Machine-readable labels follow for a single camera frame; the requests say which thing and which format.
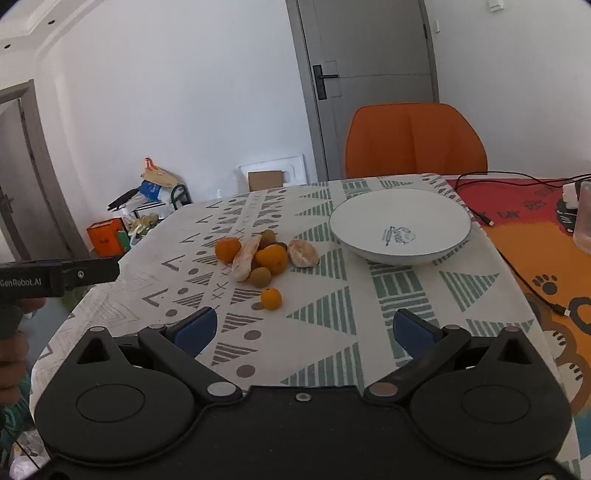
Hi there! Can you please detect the orange red cartoon table mat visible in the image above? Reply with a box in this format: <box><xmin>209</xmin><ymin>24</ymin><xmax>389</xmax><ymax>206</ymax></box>
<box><xmin>447</xmin><ymin>171</ymin><xmax>590</xmax><ymax>420</ymax></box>

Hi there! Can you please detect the wooden toy with red comb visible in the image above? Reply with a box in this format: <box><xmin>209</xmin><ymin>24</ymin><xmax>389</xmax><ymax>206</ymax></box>
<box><xmin>141</xmin><ymin>157</ymin><xmax>180</xmax><ymax>189</ymax></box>

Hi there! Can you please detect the large orange mandarin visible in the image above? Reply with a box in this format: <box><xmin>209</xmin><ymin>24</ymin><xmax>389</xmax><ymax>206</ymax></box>
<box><xmin>256</xmin><ymin>244</ymin><xmax>288</xmax><ymax>275</ymax></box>

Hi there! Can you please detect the black bag handle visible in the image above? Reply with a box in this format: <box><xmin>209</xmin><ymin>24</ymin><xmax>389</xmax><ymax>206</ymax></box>
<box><xmin>169</xmin><ymin>184</ymin><xmax>192</xmax><ymax>210</ymax></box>

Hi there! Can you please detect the orange chair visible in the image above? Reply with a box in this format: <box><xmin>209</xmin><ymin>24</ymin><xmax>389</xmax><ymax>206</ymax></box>
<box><xmin>344</xmin><ymin>103</ymin><xmax>488</xmax><ymax>179</ymax></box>

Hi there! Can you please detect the peeled mandarin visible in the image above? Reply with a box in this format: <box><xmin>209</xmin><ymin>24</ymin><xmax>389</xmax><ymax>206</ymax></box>
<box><xmin>287</xmin><ymin>239</ymin><xmax>320</xmax><ymax>268</ymax></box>

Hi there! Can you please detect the white ceramic bowl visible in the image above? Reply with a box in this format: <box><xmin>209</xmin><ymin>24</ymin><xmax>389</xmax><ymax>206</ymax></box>
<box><xmin>329</xmin><ymin>189</ymin><xmax>472</xmax><ymax>266</ymax></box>

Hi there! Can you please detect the orange box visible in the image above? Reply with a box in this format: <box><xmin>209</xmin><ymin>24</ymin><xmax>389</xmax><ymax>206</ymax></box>
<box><xmin>86</xmin><ymin>218</ymin><xmax>126</xmax><ymax>258</ymax></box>

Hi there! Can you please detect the white foam packaging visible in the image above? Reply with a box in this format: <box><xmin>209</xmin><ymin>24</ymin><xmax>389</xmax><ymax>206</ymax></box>
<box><xmin>238</xmin><ymin>155</ymin><xmax>308</xmax><ymax>188</ymax></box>

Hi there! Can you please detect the black door handle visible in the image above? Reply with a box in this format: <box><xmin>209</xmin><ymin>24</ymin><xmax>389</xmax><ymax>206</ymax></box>
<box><xmin>312</xmin><ymin>64</ymin><xmax>339</xmax><ymax>101</ymax></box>

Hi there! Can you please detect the brown green kiwi fruit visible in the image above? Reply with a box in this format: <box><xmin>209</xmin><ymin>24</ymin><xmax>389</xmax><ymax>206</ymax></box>
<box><xmin>249</xmin><ymin>267</ymin><xmax>273</xmax><ymax>288</ymax></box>

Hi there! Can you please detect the brown cardboard piece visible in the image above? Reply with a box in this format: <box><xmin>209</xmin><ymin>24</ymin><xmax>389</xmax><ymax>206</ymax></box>
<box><xmin>247</xmin><ymin>170</ymin><xmax>283</xmax><ymax>192</ymax></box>

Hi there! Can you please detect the white power adapter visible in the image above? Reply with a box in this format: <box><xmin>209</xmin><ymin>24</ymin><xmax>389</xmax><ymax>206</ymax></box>
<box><xmin>562</xmin><ymin>182</ymin><xmax>581</xmax><ymax>209</ymax></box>

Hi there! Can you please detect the grey door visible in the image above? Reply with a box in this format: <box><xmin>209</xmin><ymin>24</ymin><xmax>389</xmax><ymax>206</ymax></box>
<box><xmin>287</xmin><ymin>0</ymin><xmax>439</xmax><ymax>181</ymax></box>

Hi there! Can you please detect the person's left hand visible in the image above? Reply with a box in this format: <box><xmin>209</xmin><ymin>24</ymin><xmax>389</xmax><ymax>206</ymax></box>
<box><xmin>1</xmin><ymin>298</ymin><xmax>46</xmax><ymax>406</ymax></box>

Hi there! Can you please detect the clear ribbed glass cup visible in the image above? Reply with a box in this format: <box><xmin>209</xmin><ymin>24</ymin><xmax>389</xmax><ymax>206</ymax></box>
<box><xmin>573</xmin><ymin>181</ymin><xmax>591</xmax><ymax>254</ymax></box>

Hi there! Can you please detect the peeled pomelo piece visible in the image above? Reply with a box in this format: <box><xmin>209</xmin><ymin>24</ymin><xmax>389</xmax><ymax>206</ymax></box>
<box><xmin>231</xmin><ymin>234</ymin><xmax>262</xmax><ymax>282</ymax></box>

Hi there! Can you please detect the small orange kumquat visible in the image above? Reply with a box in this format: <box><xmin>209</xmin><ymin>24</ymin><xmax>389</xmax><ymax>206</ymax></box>
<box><xmin>260</xmin><ymin>288</ymin><xmax>283</xmax><ymax>311</ymax></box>

